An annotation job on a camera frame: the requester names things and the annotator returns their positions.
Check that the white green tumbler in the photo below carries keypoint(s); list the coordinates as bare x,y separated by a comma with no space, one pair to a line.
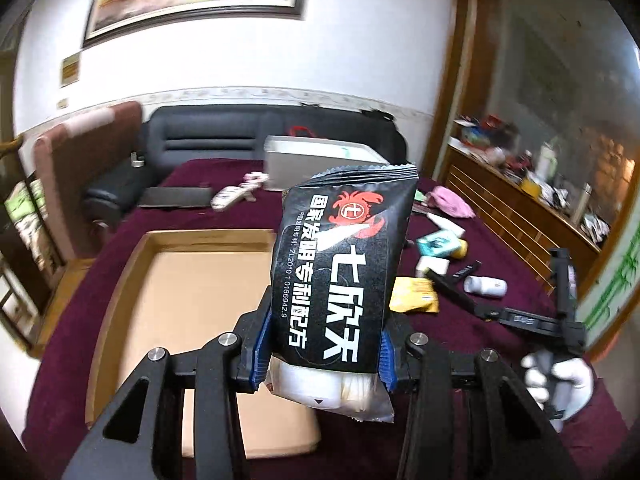
546,162

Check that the black snack packet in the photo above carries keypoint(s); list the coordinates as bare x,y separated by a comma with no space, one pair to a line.
333,271

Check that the red bag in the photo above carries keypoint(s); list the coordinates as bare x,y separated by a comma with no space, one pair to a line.
298,131

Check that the grey shoe box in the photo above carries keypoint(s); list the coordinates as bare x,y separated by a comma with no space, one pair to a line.
290,160

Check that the white medicine bottle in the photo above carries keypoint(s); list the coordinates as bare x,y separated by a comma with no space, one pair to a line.
485,286

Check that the teal tissue pack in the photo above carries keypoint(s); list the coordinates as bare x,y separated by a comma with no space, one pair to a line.
438,244

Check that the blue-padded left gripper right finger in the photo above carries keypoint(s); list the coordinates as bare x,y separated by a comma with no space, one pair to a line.
394,369

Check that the wooden brick-pattern counter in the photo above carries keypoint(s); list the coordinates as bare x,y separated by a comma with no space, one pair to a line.
521,73

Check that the cardboard tray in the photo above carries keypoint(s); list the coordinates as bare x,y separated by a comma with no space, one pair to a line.
195,334

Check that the yellow round jar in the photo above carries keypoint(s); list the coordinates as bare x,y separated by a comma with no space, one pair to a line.
461,251

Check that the yellow snack packet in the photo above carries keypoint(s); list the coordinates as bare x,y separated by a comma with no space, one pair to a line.
414,295

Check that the steel thermos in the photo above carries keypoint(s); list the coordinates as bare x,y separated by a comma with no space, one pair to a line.
581,205

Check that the burgundy tablecloth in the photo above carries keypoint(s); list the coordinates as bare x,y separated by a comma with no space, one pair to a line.
55,422

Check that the white charger block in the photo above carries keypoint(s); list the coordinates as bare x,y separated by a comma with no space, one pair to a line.
436,265

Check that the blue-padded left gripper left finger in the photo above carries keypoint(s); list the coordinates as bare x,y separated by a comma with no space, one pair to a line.
250,367

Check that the black leather sofa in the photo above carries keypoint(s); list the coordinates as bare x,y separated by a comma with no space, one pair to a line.
176,134

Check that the pink cloth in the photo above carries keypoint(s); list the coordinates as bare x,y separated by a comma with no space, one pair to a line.
449,202

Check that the brown armchair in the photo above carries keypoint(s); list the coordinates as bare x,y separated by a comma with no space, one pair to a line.
69,156

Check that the white-gloved right hand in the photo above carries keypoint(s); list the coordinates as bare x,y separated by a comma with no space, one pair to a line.
560,388

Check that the white tube bottle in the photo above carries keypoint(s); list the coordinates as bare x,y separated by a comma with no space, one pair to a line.
446,225

